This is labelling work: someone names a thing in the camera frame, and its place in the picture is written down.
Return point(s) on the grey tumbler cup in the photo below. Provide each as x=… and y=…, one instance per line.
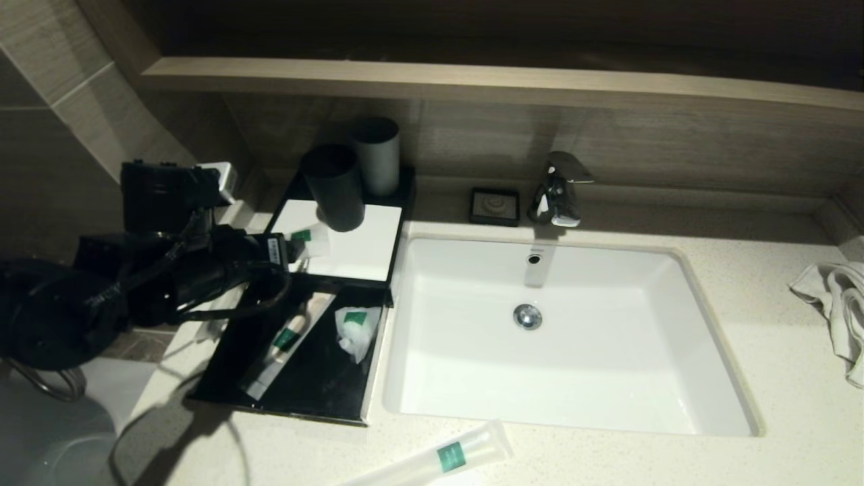
x=378, y=162

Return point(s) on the white crumpled towel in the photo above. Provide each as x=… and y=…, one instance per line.
x=844, y=304

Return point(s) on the black square soap dish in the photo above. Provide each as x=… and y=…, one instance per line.
x=495, y=206

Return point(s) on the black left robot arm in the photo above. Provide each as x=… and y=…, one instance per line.
x=54, y=317

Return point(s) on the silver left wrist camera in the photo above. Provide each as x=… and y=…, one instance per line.
x=224, y=182

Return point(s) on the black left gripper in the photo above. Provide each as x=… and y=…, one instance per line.
x=243, y=263

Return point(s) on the chrome sink drain plug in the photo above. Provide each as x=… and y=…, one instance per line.
x=527, y=316

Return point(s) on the black tumbler cup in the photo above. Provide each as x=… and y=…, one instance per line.
x=333, y=189

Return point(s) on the white ribbed tray mat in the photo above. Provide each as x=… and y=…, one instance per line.
x=364, y=250

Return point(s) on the white bathtub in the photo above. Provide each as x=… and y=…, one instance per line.
x=67, y=445

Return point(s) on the white shower cap packet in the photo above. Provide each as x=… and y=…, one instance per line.
x=358, y=331

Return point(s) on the white vanity kit packet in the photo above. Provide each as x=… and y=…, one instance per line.
x=318, y=243

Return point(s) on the white ceramic sink basin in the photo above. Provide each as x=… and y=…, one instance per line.
x=574, y=378

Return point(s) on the slim white comb packet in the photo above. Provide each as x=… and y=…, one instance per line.
x=287, y=337

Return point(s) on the light wooden wall shelf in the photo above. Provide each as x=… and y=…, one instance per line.
x=472, y=81

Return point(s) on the black glossy drawer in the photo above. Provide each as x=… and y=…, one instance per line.
x=317, y=385

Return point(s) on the chrome sink faucet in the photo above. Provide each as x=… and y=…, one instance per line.
x=560, y=192

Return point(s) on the wide toothbrush packet green label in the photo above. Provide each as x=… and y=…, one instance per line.
x=452, y=455

